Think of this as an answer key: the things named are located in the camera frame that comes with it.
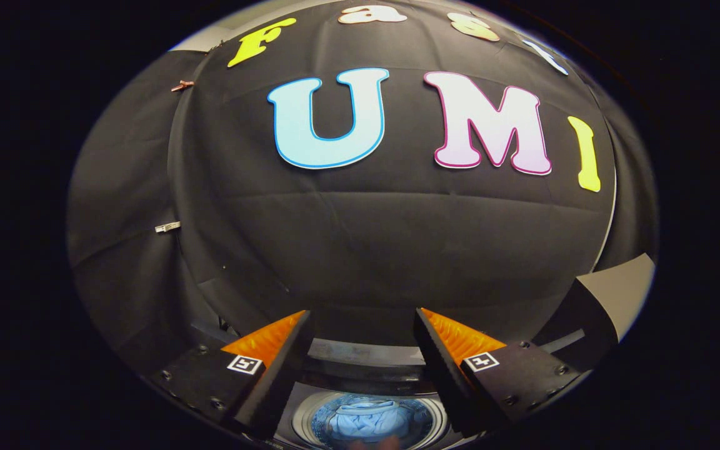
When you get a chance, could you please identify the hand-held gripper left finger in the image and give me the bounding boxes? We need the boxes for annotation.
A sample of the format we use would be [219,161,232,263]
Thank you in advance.
[149,309,314,441]

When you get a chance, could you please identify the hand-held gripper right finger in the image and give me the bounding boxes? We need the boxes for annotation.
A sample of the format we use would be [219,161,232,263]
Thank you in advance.
[412,307,582,438]

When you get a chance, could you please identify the dark washing machine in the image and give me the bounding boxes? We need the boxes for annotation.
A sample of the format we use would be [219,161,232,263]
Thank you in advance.
[272,337,483,450]

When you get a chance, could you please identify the light blue shirt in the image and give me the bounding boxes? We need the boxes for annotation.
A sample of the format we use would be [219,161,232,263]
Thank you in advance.
[326,400,415,442]

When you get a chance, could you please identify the black backdrop cloth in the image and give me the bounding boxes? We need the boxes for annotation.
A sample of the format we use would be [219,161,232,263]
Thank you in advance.
[66,0,659,388]

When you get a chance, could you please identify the white cable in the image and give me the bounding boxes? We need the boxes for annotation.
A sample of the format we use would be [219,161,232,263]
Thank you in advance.
[592,167,618,271]

